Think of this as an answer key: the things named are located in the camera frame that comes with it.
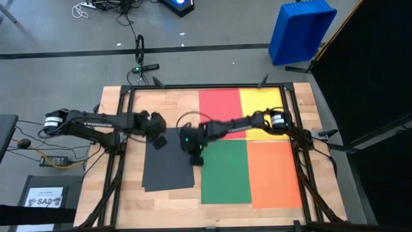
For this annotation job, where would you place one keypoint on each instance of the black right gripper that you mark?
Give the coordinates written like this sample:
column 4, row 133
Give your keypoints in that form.
column 194, row 138

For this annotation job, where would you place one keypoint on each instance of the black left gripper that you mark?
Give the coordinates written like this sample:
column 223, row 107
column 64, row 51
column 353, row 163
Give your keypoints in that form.
column 153, row 124

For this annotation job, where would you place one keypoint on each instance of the black paper sheet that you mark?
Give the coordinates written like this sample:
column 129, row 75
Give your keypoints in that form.
column 151, row 190
column 167, row 167

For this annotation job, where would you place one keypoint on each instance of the red paper sheet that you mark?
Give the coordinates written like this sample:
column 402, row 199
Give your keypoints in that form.
column 220, row 103

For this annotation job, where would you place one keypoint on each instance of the green paper sheet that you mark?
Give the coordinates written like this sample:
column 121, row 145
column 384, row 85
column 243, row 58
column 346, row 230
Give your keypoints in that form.
column 225, row 177

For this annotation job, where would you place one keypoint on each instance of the yellow paper sheet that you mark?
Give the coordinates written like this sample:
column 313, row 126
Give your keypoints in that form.
column 260, row 100

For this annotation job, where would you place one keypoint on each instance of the orange paper sheet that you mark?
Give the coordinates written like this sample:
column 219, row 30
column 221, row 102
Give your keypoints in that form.
column 273, row 177

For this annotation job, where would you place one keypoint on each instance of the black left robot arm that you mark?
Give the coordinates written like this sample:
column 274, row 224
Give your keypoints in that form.
column 96, row 120

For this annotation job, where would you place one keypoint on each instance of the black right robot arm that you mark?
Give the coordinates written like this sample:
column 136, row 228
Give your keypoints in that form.
column 244, row 124

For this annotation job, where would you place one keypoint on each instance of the black USB hub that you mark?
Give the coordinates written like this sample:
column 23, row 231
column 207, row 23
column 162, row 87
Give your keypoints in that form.
column 148, row 67

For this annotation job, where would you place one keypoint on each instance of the black computer with lights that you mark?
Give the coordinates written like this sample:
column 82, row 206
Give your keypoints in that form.
column 180, row 9

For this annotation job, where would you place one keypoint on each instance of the black round plug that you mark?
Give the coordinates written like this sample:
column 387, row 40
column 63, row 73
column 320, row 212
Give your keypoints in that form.
column 24, row 143

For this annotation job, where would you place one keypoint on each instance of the white SA2 label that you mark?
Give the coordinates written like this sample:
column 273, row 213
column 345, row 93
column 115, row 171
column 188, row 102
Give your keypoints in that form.
column 43, row 195

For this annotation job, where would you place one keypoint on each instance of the black clamp lever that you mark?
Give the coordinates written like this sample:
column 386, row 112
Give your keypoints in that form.
column 330, row 132

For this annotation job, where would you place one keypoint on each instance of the white power strip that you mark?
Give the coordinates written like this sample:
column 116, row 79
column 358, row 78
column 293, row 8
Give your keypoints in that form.
column 87, row 4

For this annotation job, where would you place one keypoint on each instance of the black case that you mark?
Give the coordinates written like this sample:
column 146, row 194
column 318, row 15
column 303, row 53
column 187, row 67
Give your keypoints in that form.
column 29, row 180

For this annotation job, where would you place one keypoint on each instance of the black furniture corner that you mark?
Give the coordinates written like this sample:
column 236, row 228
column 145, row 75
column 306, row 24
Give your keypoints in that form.
column 6, row 135

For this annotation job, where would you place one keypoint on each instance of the blue plastic bin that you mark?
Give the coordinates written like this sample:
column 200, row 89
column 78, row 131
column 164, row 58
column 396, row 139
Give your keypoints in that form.
column 299, row 35

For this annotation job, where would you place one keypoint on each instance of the grey metal leg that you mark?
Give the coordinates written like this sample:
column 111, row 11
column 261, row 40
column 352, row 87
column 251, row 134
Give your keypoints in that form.
column 9, row 15

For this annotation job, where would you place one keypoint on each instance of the black partition panel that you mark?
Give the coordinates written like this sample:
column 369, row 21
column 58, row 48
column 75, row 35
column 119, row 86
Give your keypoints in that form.
column 370, row 64

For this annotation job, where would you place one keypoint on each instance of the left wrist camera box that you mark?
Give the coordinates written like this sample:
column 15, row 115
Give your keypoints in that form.
column 160, row 142

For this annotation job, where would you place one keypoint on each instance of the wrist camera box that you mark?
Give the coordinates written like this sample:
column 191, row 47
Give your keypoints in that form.
column 160, row 142
column 197, row 160

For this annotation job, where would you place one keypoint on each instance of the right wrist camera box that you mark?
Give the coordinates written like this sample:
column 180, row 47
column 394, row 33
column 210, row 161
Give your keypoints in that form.
column 197, row 160

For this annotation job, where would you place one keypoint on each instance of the black aluminium table frame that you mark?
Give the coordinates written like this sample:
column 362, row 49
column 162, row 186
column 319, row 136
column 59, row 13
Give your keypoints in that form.
column 206, row 86

